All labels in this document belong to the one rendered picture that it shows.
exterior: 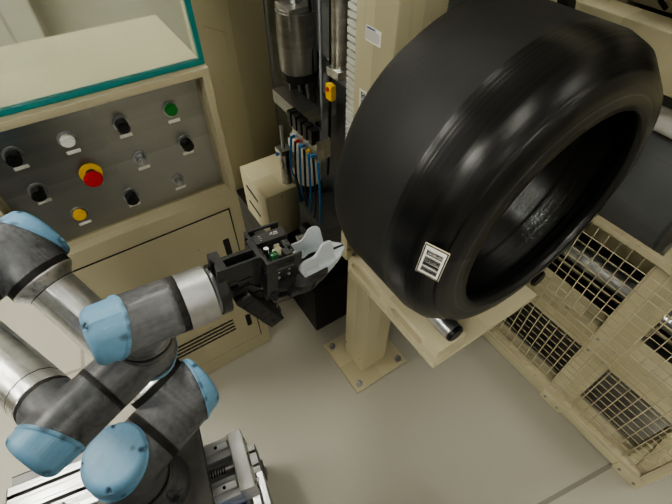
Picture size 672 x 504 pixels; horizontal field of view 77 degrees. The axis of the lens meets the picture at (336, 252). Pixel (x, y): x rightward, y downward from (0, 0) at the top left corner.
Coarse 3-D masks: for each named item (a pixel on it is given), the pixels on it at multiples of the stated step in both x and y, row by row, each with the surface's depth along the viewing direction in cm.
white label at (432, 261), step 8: (424, 248) 63; (432, 248) 62; (424, 256) 64; (432, 256) 63; (440, 256) 62; (448, 256) 61; (424, 264) 65; (432, 264) 64; (440, 264) 63; (424, 272) 65; (432, 272) 64; (440, 272) 64
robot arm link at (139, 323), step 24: (144, 288) 51; (168, 288) 51; (96, 312) 48; (120, 312) 48; (144, 312) 49; (168, 312) 50; (96, 336) 47; (120, 336) 48; (144, 336) 49; (168, 336) 51; (96, 360) 48; (120, 360) 50
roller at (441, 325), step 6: (432, 318) 95; (432, 324) 96; (438, 324) 94; (444, 324) 93; (450, 324) 92; (456, 324) 92; (438, 330) 94; (444, 330) 93; (450, 330) 92; (456, 330) 92; (462, 330) 93; (444, 336) 93; (450, 336) 92; (456, 336) 94
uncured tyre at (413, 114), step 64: (512, 0) 65; (448, 64) 60; (512, 64) 56; (576, 64) 55; (640, 64) 59; (384, 128) 65; (448, 128) 58; (512, 128) 54; (576, 128) 57; (640, 128) 72; (384, 192) 66; (448, 192) 58; (512, 192) 59; (576, 192) 98; (384, 256) 71; (512, 256) 104
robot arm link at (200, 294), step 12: (180, 276) 53; (192, 276) 53; (204, 276) 53; (180, 288) 51; (192, 288) 52; (204, 288) 52; (216, 288) 53; (192, 300) 51; (204, 300) 52; (216, 300) 53; (192, 312) 51; (204, 312) 52; (216, 312) 53; (192, 324) 52; (204, 324) 54
